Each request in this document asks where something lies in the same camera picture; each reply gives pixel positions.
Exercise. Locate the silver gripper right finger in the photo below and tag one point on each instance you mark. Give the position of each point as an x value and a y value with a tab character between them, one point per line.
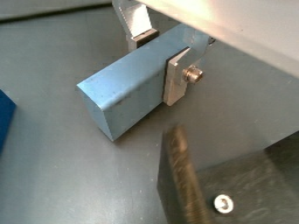
182	70

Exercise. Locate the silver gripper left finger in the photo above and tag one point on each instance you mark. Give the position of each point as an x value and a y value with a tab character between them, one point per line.
135	20

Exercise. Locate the light blue rectangular block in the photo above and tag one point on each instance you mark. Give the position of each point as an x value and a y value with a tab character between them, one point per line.
127	89

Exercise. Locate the blue shape sorting board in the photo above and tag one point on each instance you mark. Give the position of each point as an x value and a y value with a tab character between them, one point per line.
7	111

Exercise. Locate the black curved fixture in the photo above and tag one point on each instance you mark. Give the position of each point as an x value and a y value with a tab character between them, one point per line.
250	190

